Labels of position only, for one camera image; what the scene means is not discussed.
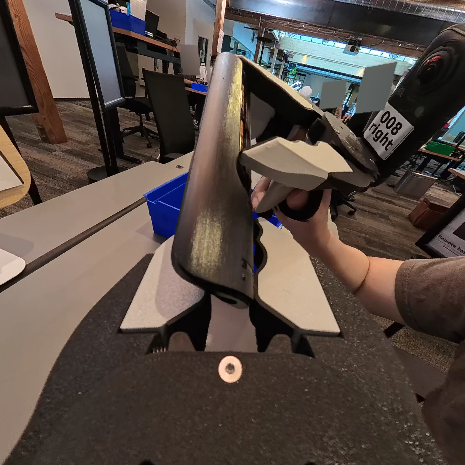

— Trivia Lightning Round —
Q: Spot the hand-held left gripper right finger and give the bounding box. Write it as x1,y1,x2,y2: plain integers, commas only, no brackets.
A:
251,218,342,353

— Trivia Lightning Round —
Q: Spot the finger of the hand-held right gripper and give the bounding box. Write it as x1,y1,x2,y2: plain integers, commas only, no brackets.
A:
240,138,354,185
240,57,324,144

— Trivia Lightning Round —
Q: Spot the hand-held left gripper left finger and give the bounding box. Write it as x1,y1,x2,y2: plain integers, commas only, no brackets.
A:
119,236,211,353

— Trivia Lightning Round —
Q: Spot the black remote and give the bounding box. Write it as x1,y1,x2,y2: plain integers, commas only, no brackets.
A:
172,53,266,308

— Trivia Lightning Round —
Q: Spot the person's right forearm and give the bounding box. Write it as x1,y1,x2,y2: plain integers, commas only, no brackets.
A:
316,233,407,324

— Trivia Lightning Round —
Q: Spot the person's right hand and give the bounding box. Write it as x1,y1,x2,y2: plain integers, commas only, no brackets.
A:
251,178,335,251

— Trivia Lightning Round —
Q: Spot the green crate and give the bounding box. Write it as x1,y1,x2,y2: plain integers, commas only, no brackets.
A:
425,140,455,156

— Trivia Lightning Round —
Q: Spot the blue plastic bin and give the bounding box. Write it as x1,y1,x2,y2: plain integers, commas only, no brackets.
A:
145,173,284,239

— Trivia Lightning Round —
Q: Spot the silver trash can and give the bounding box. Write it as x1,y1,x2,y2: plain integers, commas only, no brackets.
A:
396,170,437,201

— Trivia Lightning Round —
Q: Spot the black office chair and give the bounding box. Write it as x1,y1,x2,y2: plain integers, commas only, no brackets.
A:
143,69,195,163

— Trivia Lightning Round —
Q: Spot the brown cardboard box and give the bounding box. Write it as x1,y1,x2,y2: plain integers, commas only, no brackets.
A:
408,196,451,232

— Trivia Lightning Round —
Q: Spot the person's grey shirt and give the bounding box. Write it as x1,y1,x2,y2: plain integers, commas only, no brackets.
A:
395,256,465,465

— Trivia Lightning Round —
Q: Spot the black framed marker sign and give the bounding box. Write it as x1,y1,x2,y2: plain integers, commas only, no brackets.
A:
416,196,465,259

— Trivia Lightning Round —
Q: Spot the wooden background desk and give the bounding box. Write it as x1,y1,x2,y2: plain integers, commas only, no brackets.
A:
55,12,181,57

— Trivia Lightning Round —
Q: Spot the blue storage box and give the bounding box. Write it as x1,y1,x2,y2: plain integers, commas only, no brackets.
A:
109,9,147,35

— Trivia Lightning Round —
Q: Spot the black display panel stand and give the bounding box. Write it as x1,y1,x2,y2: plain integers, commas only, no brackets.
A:
69,0,143,184

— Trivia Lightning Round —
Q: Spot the instruction sheet on stand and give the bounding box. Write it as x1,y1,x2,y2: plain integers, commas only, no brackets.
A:
0,127,43,285

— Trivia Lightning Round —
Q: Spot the wooden pillar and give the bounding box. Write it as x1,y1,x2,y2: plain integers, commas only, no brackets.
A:
8,0,68,144

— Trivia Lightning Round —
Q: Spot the black floor sign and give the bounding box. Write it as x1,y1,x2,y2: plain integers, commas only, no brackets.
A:
0,0,39,117

